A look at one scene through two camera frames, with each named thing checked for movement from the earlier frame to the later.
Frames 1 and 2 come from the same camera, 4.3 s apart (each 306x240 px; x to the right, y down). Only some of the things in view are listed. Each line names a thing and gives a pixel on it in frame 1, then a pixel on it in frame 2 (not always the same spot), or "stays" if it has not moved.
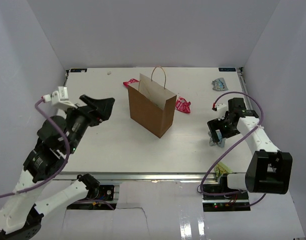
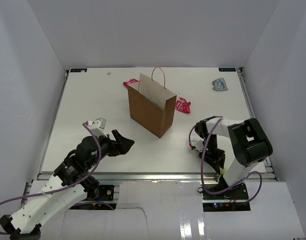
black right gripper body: (227, 130) to (213, 154)
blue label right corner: (227, 69) stays
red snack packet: (132, 80) stays
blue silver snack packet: (219, 84) stays
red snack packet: (182, 105) stays
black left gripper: (100, 109) to (115, 148)
